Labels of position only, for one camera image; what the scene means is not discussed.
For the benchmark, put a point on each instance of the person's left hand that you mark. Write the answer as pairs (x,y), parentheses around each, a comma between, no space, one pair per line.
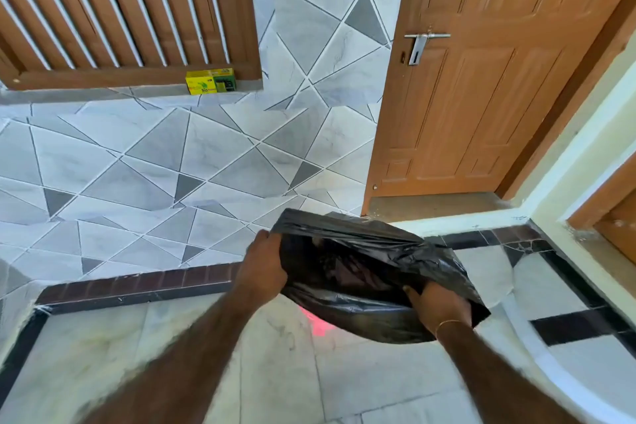
(261,267)

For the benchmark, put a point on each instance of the person's right hand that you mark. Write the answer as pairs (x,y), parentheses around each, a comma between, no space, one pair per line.
(439,304)

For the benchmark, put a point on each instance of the person's right thumb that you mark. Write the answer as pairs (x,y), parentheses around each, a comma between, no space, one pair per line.
(411,293)

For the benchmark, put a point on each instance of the person's left thumb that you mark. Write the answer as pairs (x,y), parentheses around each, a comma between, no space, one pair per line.
(276,239)

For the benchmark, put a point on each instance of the black plastic garbage bag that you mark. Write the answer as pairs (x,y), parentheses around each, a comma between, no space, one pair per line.
(357,269)

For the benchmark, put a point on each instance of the person's left forearm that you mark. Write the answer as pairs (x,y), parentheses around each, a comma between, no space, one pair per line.
(174,364)

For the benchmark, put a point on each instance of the person's right forearm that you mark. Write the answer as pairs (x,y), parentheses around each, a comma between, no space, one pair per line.
(497,379)

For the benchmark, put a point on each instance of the yellow and green box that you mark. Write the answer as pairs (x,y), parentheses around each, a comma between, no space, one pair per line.
(210,80)

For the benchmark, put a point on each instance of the brown wooden panel door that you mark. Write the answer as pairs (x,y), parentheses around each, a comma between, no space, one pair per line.
(487,76)

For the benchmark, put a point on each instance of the brown slatted wooden door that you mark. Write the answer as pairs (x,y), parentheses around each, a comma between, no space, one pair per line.
(124,11)

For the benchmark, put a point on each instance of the brown wooden door frame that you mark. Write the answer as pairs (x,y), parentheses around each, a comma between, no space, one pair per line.
(603,200)

